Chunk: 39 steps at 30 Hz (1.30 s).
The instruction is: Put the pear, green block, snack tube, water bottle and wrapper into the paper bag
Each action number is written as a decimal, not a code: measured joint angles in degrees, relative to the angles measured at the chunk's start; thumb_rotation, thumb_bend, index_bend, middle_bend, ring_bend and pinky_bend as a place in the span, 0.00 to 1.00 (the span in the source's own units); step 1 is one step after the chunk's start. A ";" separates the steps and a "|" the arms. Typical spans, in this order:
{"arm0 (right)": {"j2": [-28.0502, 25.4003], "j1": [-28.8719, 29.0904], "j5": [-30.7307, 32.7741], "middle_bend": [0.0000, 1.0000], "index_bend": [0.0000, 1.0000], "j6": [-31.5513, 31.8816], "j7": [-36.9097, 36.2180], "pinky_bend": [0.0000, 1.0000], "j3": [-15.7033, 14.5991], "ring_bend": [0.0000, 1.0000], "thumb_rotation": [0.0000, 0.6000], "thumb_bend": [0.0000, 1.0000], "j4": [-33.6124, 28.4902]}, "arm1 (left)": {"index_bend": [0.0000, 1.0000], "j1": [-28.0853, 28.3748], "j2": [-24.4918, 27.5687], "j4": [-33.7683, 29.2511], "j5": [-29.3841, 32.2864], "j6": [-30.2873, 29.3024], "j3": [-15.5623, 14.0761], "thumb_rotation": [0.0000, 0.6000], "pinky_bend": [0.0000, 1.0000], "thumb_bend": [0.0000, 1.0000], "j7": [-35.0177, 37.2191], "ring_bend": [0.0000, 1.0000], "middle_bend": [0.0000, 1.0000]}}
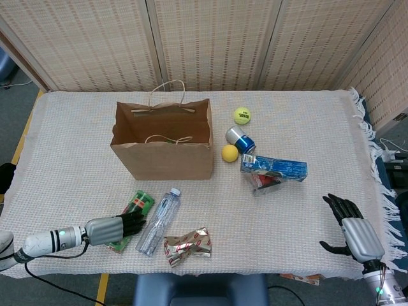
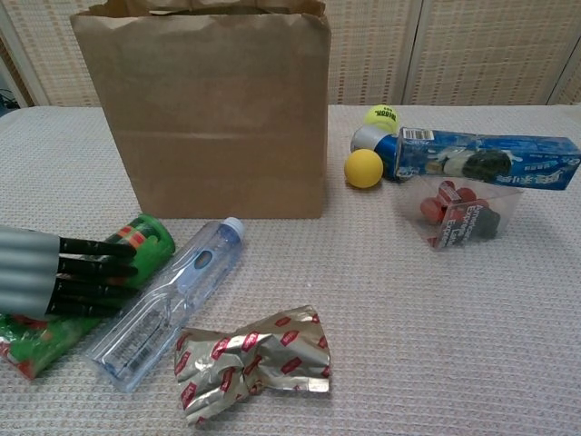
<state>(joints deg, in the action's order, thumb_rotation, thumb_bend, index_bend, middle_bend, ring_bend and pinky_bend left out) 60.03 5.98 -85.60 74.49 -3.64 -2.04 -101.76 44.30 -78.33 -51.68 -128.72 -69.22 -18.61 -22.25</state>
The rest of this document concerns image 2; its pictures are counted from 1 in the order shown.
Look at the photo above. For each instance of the brown paper bag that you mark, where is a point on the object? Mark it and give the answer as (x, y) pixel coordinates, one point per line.
(213, 127)

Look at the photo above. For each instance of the green snack packet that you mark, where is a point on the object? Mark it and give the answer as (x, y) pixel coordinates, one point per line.
(150, 238)

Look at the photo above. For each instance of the yellow foam ball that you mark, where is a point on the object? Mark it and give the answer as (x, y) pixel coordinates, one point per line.
(363, 168)

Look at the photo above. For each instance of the silver snack wrapper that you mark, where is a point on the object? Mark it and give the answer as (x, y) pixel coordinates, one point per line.
(254, 359)

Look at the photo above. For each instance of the blue cookie box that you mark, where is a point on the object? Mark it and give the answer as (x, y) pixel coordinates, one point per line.
(522, 159)

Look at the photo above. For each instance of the clear plastic water bottle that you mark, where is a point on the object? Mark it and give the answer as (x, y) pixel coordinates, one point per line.
(150, 327)

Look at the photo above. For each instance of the blue silver drink can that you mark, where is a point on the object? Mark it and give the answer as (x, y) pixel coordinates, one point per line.
(372, 138)

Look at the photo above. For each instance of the yellow-green tennis ball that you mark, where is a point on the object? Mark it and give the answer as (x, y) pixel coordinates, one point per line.
(380, 117)

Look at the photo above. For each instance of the woven folding screen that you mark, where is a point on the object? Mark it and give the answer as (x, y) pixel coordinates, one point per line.
(454, 45)

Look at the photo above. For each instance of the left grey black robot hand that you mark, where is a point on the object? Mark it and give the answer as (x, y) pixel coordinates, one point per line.
(27, 272)

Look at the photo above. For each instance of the clear plastic box red contents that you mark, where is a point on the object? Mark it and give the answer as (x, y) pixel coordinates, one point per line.
(454, 213)

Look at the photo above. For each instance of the white woven fringed tablecloth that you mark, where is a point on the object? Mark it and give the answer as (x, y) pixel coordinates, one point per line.
(408, 318)

